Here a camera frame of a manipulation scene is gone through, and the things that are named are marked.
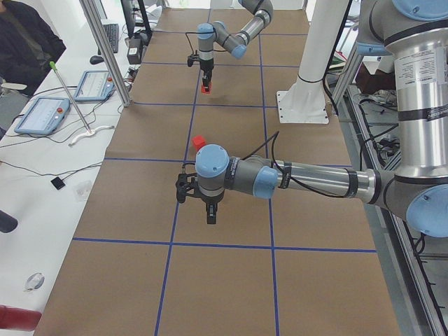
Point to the teach pendant near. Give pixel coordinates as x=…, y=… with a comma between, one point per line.
x=44, y=116

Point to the black keyboard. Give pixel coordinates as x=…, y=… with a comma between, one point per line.
x=112, y=31

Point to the teach pendant far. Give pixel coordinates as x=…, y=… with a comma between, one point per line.
x=94, y=86

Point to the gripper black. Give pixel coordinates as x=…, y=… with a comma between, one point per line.
x=210, y=199
x=206, y=65

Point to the aluminium frame post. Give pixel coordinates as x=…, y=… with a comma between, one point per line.
x=96, y=27

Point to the red block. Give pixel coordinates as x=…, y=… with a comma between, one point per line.
x=198, y=142
x=206, y=89

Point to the black power adapter box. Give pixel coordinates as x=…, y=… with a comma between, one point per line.
x=134, y=52

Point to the small black square pad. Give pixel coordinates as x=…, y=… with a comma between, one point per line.
x=58, y=183

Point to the white camera pole base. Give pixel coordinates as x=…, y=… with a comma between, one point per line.
x=305, y=101

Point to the metal rod green tip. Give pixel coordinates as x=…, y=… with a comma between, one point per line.
x=88, y=131

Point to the black computer mouse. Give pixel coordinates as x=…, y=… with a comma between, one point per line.
x=96, y=59

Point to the seated person dark jacket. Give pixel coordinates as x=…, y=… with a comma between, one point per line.
x=28, y=45

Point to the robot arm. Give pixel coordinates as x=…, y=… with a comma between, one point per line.
x=209, y=34
x=307, y=154

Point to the brown paper table cover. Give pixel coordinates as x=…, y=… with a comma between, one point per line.
x=142, y=264

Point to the teach pendant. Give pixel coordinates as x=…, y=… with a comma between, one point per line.
x=44, y=116
x=94, y=86

